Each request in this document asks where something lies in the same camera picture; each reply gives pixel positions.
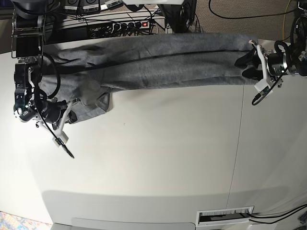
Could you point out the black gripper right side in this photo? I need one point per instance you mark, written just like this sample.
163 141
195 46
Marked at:
52 112

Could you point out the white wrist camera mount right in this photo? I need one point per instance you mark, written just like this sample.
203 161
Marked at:
68 117

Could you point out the black power strip red switch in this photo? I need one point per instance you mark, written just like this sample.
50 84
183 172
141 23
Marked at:
107 30

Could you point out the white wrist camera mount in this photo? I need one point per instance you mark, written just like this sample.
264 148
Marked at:
266 85
68 117

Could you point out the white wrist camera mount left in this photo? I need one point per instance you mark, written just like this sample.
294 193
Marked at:
266 85

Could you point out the grey T-shirt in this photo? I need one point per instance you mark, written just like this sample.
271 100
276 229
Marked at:
90 73

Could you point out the white cable grommet box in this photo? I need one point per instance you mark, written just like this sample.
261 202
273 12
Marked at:
223 216

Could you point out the black robot arm right side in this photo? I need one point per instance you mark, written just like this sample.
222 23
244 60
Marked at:
28 38

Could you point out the black silver gripper left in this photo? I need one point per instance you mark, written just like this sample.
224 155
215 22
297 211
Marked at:
277 65

